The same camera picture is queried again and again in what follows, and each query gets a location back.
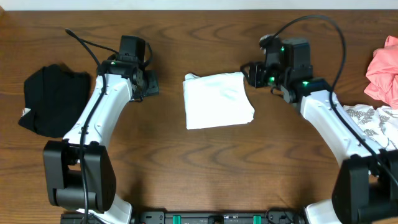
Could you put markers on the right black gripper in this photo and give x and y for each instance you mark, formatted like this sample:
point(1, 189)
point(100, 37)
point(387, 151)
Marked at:
point(255, 77)

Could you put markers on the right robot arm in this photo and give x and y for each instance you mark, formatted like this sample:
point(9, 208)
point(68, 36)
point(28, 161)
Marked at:
point(366, 186)

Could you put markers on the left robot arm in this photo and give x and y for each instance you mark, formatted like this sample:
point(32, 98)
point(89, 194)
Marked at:
point(79, 174)

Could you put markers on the white printed t-shirt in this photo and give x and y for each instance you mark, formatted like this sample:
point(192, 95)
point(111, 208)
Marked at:
point(216, 100)

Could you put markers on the pink garment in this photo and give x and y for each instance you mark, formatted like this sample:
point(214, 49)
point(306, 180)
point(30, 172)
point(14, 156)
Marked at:
point(382, 73)

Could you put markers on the white fern-print garment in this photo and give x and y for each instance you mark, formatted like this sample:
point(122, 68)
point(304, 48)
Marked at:
point(379, 124)

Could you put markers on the folded black garment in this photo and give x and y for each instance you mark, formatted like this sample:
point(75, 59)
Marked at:
point(55, 97)

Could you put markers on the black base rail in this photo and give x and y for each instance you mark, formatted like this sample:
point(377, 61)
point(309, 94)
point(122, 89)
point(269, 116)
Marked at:
point(277, 216)

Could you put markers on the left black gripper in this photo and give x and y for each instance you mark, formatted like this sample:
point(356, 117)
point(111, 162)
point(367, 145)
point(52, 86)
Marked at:
point(152, 88)

